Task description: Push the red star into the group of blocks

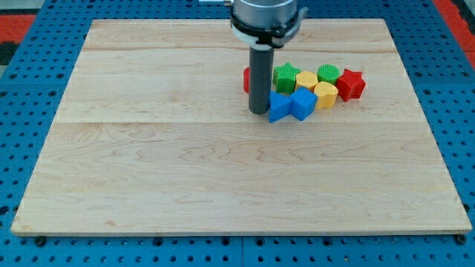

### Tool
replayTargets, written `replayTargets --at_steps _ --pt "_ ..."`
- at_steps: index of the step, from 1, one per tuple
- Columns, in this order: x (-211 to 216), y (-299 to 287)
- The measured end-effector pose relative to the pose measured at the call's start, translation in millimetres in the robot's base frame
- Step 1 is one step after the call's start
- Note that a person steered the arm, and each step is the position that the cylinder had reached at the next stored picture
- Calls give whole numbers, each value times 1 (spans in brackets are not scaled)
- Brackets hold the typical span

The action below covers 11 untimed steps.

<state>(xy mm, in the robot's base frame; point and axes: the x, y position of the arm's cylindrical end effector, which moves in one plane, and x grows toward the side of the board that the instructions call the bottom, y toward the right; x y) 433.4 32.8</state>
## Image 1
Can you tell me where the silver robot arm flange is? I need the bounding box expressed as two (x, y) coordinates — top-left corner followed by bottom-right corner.
(211, 0), (309, 50)

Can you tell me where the green star block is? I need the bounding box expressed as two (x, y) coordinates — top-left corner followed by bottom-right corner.
(272, 62), (301, 94)

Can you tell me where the red star block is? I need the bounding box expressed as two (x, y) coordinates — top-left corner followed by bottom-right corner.
(335, 68), (366, 102)

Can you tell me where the blue triangle block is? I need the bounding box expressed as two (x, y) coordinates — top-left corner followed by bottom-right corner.
(269, 91), (292, 123)

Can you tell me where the red block behind rod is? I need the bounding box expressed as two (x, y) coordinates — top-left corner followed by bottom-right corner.
(243, 67), (250, 93)

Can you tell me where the blue cube block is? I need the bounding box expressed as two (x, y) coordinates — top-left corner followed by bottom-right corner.
(290, 88), (318, 121)

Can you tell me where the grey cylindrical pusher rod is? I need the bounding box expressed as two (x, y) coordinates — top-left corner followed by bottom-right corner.
(248, 47), (274, 114)

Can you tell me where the light wooden board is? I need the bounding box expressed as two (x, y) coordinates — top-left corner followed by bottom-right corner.
(11, 19), (472, 237)

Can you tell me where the yellow hexagon block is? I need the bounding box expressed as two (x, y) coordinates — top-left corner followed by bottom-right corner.
(295, 70), (318, 92)

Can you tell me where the yellow heart block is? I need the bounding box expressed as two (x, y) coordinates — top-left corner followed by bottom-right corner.
(313, 82), (338, 109)

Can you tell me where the green cylinder block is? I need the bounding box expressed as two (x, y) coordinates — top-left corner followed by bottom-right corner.
(317, 65), (341, 85)

